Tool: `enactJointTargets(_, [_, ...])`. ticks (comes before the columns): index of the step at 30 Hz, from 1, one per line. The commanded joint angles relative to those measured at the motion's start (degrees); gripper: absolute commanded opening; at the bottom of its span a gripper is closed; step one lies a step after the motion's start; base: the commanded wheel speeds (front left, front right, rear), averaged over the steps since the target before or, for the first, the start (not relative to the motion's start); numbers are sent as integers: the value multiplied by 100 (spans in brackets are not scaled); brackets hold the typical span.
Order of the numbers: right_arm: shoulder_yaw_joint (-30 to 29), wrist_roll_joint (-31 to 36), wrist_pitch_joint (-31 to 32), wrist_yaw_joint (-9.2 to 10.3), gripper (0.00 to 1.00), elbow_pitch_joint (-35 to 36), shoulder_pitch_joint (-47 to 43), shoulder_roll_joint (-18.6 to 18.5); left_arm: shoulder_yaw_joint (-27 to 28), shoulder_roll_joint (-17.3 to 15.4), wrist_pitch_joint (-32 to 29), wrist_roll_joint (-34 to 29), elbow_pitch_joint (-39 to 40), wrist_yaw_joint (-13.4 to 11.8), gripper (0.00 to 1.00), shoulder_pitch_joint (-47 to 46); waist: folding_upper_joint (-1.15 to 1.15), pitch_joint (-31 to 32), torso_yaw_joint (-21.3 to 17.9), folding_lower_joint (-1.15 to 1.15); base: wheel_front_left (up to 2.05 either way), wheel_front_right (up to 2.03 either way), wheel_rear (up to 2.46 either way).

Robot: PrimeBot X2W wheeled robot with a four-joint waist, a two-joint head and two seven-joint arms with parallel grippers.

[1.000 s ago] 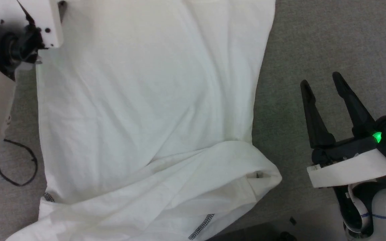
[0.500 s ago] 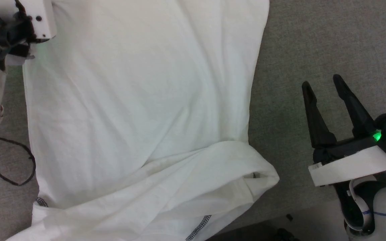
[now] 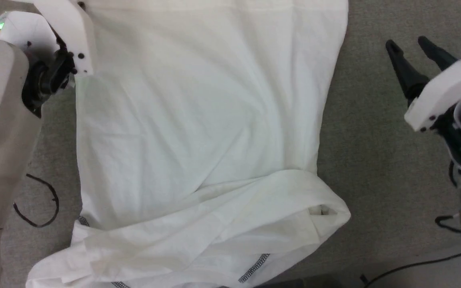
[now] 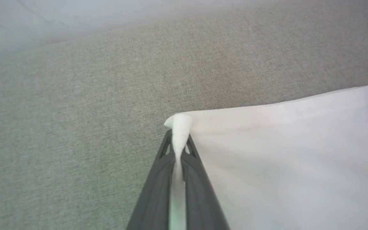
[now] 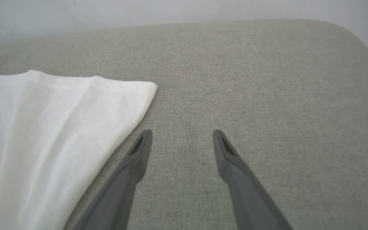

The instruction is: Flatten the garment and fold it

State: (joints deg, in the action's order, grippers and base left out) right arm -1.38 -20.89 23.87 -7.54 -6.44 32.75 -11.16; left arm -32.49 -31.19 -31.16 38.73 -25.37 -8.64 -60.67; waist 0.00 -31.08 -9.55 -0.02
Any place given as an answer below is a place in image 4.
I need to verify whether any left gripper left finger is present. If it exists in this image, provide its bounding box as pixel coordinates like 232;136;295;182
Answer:
126;130;176;230

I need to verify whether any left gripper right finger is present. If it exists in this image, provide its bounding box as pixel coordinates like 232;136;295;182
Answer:
181;135;230;230

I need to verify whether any white garment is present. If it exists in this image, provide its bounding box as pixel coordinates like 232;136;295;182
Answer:
164;84;368;230

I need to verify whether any grey-green fabric sofa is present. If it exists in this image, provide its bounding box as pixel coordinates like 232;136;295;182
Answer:
0;0;368;230

